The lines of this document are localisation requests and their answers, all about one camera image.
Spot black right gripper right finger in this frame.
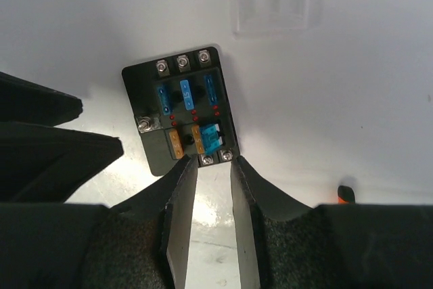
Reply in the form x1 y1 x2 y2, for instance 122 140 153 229
231 157 432 288

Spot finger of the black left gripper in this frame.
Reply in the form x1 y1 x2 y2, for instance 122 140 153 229
1 72 83 127
1 123 124 203

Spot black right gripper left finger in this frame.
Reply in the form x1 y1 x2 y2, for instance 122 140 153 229
1 156 198 288

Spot orange blade fuse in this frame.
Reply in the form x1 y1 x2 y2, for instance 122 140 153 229
168 129 185 159
191 125 206 155

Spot small blue fuse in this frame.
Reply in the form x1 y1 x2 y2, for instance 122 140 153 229
200 123 224 155

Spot black fuse box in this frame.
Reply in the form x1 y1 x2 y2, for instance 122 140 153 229
121 45 240 176

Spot dark blue blade fuse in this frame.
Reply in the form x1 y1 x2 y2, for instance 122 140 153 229
179 79 195 110

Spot light blue blade fuse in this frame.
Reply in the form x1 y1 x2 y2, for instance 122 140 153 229
204 74 219 106

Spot blue blade fuse in box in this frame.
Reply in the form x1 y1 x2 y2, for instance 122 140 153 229
156 84 173 116

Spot orange handled needle-nose pliers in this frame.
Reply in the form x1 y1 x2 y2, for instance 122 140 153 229
338 185 356 204

